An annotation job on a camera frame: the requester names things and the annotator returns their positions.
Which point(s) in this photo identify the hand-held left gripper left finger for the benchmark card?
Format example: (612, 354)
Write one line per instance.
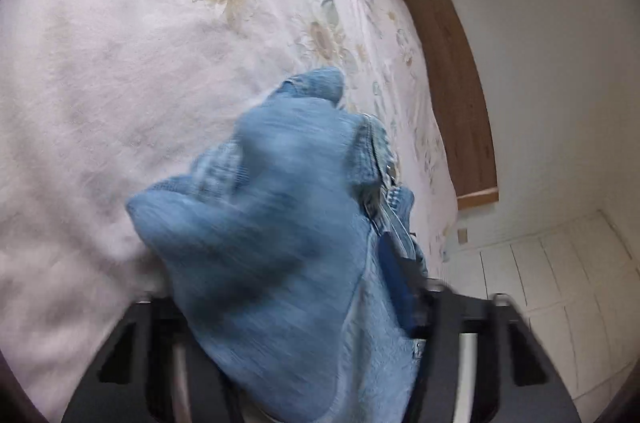
(155, 338)

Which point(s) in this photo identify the wall socket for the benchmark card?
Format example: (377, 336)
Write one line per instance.
(462, 235)

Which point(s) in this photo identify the white cabinet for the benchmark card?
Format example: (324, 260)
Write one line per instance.
(565, 273)

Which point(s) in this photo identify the wooden headboard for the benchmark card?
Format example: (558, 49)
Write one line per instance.
(450, 78)

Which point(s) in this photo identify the floral bedspread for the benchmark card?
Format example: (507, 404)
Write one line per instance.
(125, 53)

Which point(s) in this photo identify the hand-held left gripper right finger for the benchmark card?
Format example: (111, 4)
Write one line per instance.
(397, 283)

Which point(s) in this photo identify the blue denim jeans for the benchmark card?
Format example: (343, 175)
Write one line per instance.
(280, 228)

